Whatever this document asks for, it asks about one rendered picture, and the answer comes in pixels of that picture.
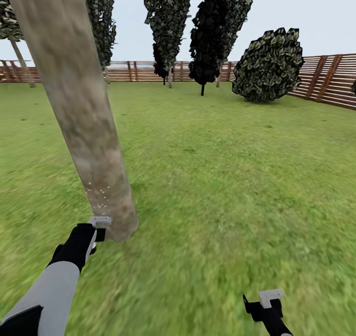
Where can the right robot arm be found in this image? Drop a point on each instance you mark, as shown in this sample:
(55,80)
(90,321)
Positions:
(268,310)

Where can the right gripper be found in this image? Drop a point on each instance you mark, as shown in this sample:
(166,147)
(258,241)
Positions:
(260,314)

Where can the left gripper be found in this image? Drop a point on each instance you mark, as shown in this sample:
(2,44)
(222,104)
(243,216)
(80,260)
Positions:
(100,236)

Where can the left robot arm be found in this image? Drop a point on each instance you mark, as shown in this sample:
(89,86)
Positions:
(45,308)

